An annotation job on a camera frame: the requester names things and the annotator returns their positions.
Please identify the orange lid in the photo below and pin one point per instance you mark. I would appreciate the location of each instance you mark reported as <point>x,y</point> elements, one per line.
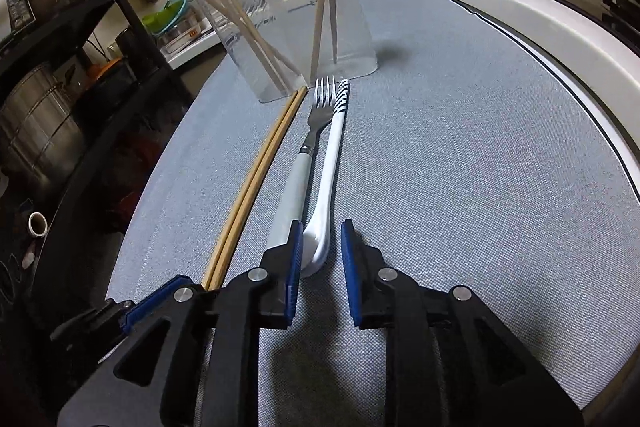
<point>105,68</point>

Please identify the green plastic bowl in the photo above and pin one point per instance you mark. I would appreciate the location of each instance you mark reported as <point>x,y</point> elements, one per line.
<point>165,14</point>

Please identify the tape roll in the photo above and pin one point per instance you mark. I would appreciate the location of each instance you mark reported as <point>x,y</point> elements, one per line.
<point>37,224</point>

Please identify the black metal shelving rack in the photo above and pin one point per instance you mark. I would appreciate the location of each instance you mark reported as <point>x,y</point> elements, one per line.
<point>150,52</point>

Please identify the blue-grey fabric mat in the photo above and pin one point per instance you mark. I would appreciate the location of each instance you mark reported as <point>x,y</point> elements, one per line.
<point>450,157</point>

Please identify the large steel pot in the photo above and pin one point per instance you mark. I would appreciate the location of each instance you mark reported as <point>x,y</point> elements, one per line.
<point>40,127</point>

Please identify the black glass gas stove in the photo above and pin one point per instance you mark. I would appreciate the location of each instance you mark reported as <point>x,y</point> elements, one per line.
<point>575,2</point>

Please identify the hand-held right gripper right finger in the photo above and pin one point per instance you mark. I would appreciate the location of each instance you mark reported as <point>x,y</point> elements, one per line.
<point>350,267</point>

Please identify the white box with dark keypad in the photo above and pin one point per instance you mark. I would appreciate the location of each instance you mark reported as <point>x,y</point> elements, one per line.
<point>15,4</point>

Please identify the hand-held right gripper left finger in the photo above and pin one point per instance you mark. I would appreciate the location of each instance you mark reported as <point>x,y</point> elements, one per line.
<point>295,267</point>

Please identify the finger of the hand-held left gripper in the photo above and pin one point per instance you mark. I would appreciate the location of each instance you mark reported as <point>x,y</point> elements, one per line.
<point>145,304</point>

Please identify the dark cylindrical canister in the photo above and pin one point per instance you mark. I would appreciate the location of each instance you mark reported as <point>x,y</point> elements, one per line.
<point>131,49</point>

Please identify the clear plastic container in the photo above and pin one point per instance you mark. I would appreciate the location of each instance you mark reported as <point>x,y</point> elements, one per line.
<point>300,32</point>

